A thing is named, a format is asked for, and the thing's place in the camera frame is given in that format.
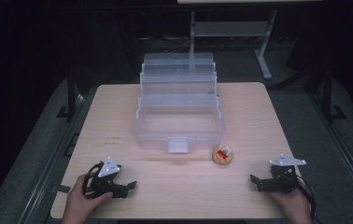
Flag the black metal post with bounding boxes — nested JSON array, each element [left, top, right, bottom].
[[321, 66, 348, 123], [56, 68, 78, 119]]

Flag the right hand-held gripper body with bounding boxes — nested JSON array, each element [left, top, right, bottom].
[[259, 153, 307, 195]]

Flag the person's left hand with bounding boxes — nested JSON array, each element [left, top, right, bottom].
[[61, 174, 114, 224]]

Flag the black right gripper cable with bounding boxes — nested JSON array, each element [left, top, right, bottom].
[[295, 175, 318, 222]]

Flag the grey metal floor rail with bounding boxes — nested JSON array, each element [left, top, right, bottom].
[[308, 92, 353, 216], [17, 92, 95, 224]]

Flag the white metal stand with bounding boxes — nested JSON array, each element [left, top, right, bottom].
[[189, 9, 279, 80]]

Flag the round yellow red-label snack packet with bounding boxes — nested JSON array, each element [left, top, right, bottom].
[[211, 144, 234, 167]]

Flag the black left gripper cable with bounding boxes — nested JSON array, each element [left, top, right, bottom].
[[82, 161, 104, 200]]

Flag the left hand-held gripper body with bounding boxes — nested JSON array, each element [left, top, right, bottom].
[[84, 156, 130, 200]]

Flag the clear plastic tiered storage box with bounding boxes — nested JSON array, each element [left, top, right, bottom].
[[132, 51, 226, 154]]

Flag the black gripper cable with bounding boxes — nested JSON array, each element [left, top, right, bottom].
[[295, 175, 318, 222], [82, 161, 104, 200]]

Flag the person's right hand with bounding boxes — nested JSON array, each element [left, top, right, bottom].
[[268, 177, 313, 224]]

